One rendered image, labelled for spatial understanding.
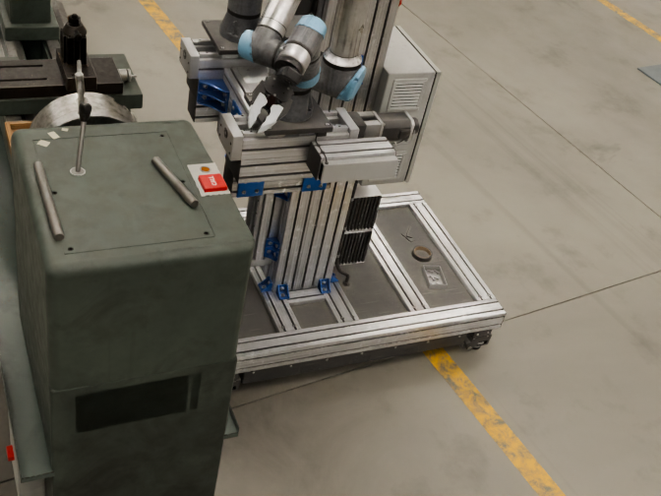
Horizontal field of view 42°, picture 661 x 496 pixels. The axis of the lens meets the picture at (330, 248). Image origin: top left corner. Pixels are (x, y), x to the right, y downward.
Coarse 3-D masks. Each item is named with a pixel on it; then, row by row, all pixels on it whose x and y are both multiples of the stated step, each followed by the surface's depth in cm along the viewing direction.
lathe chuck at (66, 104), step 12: (72, 96) 243; (84, 96) 243; (96, 96) 245; (108, 96) 248; (48, 108) 242; (60, 108) 240; (72, 108) 239; (96, 108) 240; (108, 108) 243; (120, 108) 248; (36, 120) 243; (48, 120) 239; (132, 120) 250
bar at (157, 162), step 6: (156, 156) 221; (156, 162) 220; (162, 162) 220; (162, 168) 218; (168, 168) 218; (162, 174) 218; (168, 174) 217; (168, 180) 216; (174, 180) 215; (174, 186) 215; (180, 186) 214; (180, 192) 213; (186, 192) 212; (186, 198) 211; (192, 198) 211; (192, 204) 210
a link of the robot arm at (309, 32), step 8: (304, 16) 215; (312, 16) 215; (296, 24) 215; (304, 24) 213; (312, 24) 213; (320, 24) 214; (296, 32) 212; (304, 32) 212; (312, 32) 212; (320, 32) 214; (288, 40) 212; (296, 40) 211; (304, 40) 211; (312, 40) 212; (320, 40) 215; (304, 48) 210; (312, 48) 212; (320, 48) 217; (312, 56) 213
